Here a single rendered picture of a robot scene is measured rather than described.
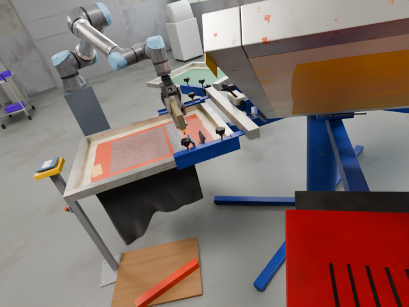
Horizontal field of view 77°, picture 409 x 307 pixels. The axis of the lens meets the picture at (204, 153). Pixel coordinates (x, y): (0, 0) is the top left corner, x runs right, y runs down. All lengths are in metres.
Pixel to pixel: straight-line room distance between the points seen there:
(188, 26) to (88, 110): 5.79
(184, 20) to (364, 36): 7.21
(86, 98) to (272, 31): 1.71
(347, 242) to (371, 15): 0.44
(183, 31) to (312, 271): 7.08
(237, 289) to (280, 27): 1.67
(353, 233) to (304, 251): 0.11
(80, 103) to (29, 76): 7.17
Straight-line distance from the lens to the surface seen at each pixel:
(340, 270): 0.57
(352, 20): 0.27
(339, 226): 0.63
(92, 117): 1.94
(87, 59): 1.91
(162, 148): 1.31
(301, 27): 0.26
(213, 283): 1.86
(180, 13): 7.44
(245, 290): 1.80
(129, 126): 1.63
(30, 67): 9.02
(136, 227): 1.45
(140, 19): 9.39
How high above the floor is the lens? 1.58
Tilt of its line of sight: 32 degrees down
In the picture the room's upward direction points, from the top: 14 degrees counter-clockwise
